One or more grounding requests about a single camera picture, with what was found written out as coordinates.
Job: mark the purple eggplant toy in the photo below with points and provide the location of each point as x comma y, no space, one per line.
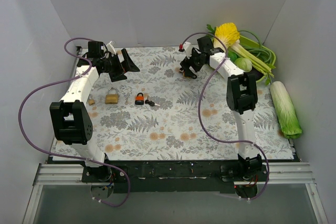
259,75

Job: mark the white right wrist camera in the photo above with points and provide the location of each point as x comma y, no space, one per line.
186,47

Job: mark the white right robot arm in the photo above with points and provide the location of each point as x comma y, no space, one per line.
241,98

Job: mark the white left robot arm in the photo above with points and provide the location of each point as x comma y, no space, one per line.
71,121

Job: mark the floral patterned table mat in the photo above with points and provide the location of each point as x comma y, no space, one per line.
193,120

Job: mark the yellow napa cabbage toy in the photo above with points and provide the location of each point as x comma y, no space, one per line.
227,34

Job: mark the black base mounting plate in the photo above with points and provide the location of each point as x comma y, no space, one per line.
170,176

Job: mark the green napa cabbage toy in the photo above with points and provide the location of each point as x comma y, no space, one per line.
285,111

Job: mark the round green cabbage toy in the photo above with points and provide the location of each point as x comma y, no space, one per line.
244,64

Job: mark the green long beans toy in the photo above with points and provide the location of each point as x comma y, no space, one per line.
259,51

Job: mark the black key with ring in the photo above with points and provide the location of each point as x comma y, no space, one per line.
151,103

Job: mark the orange and black padlock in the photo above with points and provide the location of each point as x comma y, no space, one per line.
139,99

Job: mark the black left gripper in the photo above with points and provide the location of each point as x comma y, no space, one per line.
119,66

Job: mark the green plastic basket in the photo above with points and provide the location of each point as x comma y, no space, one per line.
245,40

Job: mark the aluminium frame rail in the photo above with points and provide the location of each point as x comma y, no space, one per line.
59,196

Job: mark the small brass padlock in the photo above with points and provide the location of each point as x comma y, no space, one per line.
91,100

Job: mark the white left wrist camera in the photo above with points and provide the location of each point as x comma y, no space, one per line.
110,47

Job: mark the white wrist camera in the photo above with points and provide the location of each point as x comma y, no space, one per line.
186,47
110,47

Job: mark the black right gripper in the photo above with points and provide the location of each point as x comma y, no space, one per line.
189,63

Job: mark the pale celery stalks toy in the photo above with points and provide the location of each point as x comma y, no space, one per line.
256,63

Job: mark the large brass padlock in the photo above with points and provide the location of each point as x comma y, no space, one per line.
112,96

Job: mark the green parsley leaf toy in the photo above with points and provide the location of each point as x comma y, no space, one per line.
211,29

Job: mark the dark green vegetable toy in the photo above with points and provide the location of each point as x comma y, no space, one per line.
232,56

